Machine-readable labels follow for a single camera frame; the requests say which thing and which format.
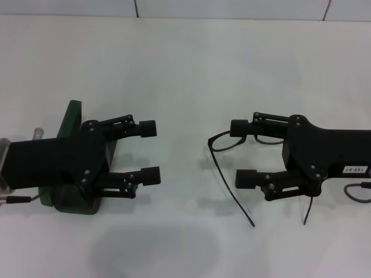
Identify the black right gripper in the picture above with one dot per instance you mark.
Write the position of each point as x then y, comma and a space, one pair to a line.
319, 150

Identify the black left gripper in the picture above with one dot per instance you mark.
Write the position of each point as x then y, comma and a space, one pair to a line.
52, 159

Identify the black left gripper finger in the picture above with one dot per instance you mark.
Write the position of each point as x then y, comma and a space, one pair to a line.
147, 128
150, 175

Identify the black glasses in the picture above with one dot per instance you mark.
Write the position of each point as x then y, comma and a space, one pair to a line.
210, 143

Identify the green glasses case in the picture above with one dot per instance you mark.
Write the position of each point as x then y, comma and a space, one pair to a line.
72, 116

